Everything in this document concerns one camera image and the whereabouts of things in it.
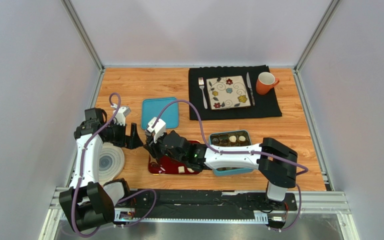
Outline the silver table knife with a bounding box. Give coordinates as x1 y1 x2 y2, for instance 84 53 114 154
246 72 256 106

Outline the silver fork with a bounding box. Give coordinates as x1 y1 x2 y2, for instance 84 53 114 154
198 77 208 109

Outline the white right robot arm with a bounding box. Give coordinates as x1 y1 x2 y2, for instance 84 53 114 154
144 130 299 202

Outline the black cloth placemat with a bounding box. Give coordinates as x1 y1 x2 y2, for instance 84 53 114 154
188 65 282 121

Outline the blue tin lid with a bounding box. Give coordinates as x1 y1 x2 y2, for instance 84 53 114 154
140 97 179 130

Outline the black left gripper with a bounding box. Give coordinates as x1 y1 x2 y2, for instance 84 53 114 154
103 120 143 150

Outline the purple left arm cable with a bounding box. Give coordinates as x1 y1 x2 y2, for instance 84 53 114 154
70 92 158 239

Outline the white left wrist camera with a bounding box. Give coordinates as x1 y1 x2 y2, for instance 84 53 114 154
111 103 131 126

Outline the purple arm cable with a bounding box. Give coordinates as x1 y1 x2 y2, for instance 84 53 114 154
152 99 309 232
70 92 158 239

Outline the white oval chocolate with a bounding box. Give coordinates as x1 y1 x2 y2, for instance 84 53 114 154
228 135 237 143

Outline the white square chocolate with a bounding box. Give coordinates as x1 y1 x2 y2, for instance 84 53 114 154
178 166 185 174

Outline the floral square plate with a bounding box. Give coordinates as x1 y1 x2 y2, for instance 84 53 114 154
206 75 252 111

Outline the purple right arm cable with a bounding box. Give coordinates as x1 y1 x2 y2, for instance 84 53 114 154
152 99 309 232

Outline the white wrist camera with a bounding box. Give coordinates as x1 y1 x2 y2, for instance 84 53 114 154
111 103 131 126
145 117 166 143

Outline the red chocolate tray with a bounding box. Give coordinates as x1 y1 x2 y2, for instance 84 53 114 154
143 140 199 176

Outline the blue chocolate tin box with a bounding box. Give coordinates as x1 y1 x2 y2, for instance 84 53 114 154
208 130 253 177

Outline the orange mug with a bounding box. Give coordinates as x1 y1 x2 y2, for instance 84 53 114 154
256 72 280 95

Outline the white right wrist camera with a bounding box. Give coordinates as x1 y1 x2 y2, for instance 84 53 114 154
145 117 166 143

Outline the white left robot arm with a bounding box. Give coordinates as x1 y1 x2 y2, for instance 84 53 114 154
59 105 143 236

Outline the white cube chocolate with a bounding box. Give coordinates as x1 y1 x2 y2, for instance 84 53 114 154
238 135 246 142

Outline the white round plate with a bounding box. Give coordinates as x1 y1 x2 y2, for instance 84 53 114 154
98 142 126 186

